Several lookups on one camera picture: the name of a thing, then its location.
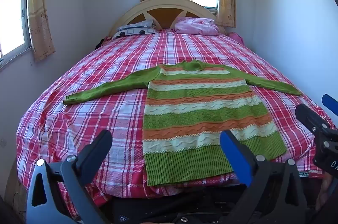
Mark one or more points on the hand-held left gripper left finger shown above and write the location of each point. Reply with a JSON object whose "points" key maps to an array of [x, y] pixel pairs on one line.
{"points": [[98, 146]]}

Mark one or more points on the green orange striped knit sweater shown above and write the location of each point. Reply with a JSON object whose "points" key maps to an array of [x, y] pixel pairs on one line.
{"points": [[195, 113]]}

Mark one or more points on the yellow side window curtain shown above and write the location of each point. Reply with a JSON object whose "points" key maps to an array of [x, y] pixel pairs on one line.
{"points": [[39, 10]]}

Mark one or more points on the pink bed cloth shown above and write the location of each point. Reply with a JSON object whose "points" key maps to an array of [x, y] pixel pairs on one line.
{"points": [[237, 37]]}

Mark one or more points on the pink pillow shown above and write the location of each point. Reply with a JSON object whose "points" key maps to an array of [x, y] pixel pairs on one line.
{"points": [[196, 26]]}

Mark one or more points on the person's right hand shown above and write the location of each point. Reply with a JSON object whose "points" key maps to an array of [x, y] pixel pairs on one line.
{"points": [[327, 192]]}

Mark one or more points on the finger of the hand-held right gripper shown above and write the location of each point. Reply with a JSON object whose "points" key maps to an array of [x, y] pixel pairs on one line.
{"points": [[309, 117], [330, 103]]}

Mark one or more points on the side window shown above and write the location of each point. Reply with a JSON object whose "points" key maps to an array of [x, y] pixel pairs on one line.
{"points": [[12, 20]]}

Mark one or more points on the white patterned pillow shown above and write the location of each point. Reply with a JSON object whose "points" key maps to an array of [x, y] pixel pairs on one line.
{"points": [[134, 29]]}

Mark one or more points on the cream wooden headboard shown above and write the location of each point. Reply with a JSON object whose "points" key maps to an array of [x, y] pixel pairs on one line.
{"points": [[163, 11]]}

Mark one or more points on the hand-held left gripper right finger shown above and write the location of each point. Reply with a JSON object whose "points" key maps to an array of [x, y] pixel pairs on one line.
{"points": [[235, 155]]}

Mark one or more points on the bed with red plaid sheet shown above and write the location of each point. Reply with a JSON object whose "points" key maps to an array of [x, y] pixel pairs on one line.
{"points": [[111, 60]]}

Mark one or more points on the dark cloth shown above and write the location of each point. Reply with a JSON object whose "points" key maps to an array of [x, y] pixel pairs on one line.
{"points": [[100, 43]]}

